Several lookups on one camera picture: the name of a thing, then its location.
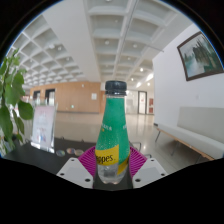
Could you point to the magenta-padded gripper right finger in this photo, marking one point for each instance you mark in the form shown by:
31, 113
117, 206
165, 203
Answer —
148, 170

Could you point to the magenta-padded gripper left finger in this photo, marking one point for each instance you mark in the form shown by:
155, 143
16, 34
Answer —
75, 170

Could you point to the green drink bottle black cap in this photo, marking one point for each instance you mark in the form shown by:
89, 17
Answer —
111, 133

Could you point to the round pale badge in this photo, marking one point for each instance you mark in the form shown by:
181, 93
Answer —
79, 152

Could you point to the round colourful badge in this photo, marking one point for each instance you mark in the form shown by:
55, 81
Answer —
70, 150

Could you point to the round dark multicoloured badge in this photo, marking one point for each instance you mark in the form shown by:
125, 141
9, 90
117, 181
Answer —
60, 153

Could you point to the clear acrylic sign stand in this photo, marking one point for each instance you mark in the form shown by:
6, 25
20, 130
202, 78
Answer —
43, 126

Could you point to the dark-framed glass door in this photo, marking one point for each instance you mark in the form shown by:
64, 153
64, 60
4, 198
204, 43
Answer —
142, 103

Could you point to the green potted plant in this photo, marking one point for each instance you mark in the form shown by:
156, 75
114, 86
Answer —
10, 93

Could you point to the dark-framed landscape painting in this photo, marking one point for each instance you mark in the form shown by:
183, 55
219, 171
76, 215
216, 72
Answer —
200, 56

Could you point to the ceiling lights group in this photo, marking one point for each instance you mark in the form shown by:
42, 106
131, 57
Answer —
106, 42

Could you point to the white wall bench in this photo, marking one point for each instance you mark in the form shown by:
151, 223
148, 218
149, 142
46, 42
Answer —
200, 123

